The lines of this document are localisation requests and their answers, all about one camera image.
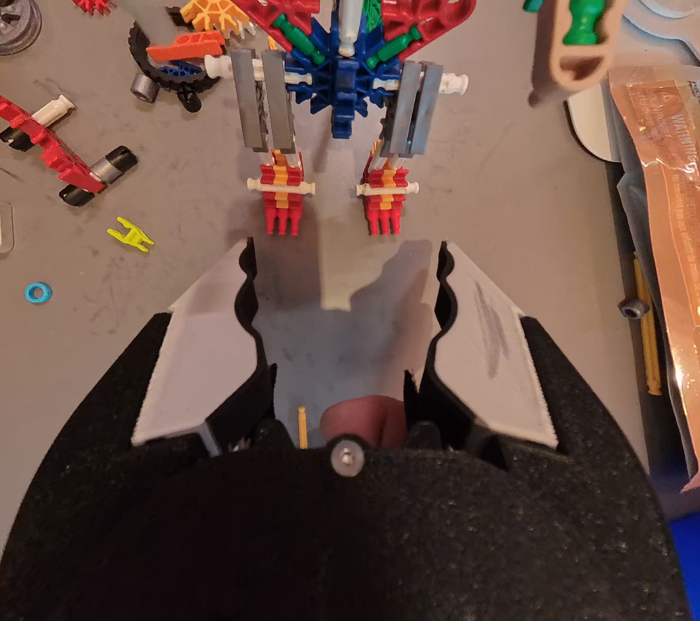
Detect printed toy packaging bag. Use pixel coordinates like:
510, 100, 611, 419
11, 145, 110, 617
604, 66, 700, 493

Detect yellow fan connector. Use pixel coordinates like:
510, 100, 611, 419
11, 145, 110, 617
180, 0, 249, 39

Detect yellow-green clip piece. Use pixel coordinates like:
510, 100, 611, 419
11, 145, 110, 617
107, 217, 155, 253

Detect grey spoked toy wheel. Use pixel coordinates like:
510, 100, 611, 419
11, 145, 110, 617
0, 0, 43, 56

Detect red toy axle assembly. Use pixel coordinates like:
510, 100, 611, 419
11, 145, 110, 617
0, 95, 139, 207

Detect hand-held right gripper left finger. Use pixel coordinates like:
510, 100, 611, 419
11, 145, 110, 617
130, 237, 279, 457

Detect white adjustable book stand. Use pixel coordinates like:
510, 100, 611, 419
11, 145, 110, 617
566, 0, 700, 163

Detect person's right hand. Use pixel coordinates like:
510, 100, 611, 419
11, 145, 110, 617
320, 396, 408, 449

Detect long yellow rods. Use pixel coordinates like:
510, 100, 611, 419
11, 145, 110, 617
633, 254, 663, 397

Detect blue plastic bin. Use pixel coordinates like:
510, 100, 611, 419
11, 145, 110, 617
670, 517, 700, 621

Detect black toy tire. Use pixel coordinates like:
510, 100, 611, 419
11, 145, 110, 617
128, 22, 222, 91

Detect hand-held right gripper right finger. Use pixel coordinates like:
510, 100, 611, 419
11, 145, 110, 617
402, 240, 560, 449

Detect orange connector piece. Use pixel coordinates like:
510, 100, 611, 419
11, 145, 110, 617
147, 31, 226, 61

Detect colourful construction toy dinosaur model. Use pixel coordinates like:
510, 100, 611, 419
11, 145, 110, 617
52, 0, 641, 237

